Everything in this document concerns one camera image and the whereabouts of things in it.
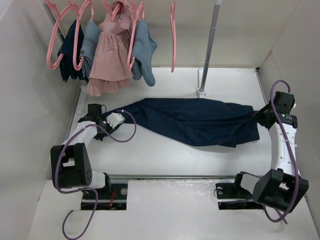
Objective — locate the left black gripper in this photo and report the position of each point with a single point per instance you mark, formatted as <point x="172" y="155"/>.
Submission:
<point x="100" y="136"/>

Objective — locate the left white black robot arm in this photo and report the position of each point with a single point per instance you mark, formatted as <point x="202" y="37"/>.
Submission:
<point x="70" y="164"/>

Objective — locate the hanging blue grey garment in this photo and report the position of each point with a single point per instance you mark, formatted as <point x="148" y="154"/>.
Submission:
<point x="143" y="50"/>

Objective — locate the empty pink hanger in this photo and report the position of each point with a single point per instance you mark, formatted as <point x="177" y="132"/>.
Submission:
<point x="174" y="34"/>

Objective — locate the dark blue denim trousers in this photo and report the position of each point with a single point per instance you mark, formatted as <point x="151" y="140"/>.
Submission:
<point x="197" y="122"/>

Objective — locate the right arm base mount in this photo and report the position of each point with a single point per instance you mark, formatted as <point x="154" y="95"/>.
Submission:
<point x="230" y="197"/>

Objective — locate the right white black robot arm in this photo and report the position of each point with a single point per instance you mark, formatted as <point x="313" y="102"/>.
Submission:
<point x="278" y="188"/>

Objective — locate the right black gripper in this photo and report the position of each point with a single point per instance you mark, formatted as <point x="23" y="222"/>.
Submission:
<point x="258" y="115"/>

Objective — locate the pink hanger far left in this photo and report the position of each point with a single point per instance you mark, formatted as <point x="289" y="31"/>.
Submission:
<point x="58" y="20"/>

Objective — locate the hanging pink dress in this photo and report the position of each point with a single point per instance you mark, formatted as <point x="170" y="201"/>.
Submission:
<point x="109" y="71"/>

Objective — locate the grey rack pole right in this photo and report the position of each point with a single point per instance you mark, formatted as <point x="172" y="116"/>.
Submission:
<point x="215" y="14"/>

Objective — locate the aluminium rail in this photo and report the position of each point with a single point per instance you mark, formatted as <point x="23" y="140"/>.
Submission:
<point x="166" y="177"/>

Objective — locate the white rack base left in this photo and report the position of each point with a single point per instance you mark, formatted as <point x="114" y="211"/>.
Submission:
<point x="82" y="99"/>

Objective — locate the white rack base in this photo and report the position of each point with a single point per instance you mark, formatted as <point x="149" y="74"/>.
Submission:
<point x="82" y="99"/>
<point x="202" y="79"/>

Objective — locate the pink hanger holding dress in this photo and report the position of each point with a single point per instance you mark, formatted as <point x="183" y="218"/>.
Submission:
<point x="112" y="9"/>

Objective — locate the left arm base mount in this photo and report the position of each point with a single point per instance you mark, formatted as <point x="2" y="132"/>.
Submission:
<point x="114" y="199"/>

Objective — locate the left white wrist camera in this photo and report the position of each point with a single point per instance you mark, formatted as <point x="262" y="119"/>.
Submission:
<point x="114" y="120"/>

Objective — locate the hanging light blue garment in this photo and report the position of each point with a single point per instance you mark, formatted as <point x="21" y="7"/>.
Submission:
<point x="89" y="45"/>

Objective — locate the hanging dark denim garment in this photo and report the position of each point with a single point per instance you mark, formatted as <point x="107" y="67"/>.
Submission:
<point x="66" y="66"/>

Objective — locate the white rack base right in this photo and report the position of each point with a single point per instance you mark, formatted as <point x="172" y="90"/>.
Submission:
<point x="202" y="79"/>

